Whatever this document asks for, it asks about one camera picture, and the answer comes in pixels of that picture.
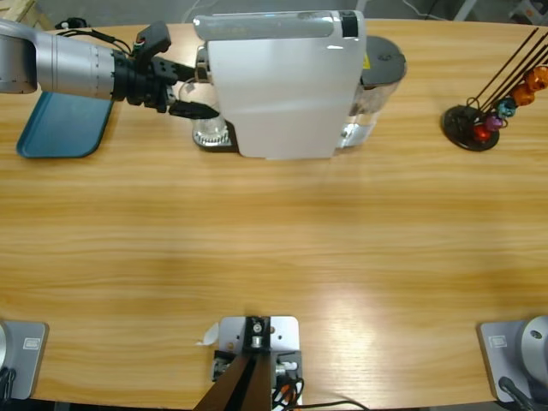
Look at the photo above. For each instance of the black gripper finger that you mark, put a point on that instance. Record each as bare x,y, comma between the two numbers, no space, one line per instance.
188,73
192,110

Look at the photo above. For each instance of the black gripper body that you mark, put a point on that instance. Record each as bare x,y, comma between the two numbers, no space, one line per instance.
141,81

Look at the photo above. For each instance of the clear drinking glass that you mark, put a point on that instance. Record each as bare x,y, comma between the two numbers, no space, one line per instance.
210,126

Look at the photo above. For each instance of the white capsule coffee machine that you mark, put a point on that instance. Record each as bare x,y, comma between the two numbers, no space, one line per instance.
278,94

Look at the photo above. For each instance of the red coffee capsule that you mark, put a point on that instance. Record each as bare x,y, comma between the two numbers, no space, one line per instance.
481,133

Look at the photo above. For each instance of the purple coffee capsule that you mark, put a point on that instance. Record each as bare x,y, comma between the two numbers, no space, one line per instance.
493,122

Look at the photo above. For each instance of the teal coffee capsule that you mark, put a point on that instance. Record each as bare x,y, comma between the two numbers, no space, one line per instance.
506,108

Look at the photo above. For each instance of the orange coffee capsule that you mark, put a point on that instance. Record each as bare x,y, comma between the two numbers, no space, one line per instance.
523,95
537,80

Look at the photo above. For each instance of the black drip tray silver grate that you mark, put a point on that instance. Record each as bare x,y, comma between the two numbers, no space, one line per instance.
214,144

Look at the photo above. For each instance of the teal plastic tray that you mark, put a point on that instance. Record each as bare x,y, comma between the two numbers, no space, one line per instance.
60,128

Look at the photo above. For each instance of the clear water tank dark lid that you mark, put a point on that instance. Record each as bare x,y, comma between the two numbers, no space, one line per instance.
383,60

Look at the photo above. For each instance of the white tape tag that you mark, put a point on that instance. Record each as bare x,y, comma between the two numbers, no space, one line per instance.
210,335

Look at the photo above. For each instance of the white orange step stool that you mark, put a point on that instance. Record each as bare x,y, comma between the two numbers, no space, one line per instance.
524,13

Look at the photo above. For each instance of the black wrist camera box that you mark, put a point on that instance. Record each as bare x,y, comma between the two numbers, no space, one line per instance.
155,37

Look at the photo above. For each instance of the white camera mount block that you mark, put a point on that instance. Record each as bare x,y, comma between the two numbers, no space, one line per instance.
284,334

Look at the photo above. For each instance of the dark camera post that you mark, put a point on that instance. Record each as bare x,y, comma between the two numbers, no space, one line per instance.
244,381

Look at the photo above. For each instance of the grey metal frame leg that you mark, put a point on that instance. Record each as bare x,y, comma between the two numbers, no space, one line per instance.
464,9

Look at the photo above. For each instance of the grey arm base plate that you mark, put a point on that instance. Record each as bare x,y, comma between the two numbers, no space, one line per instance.
496,355
27,359

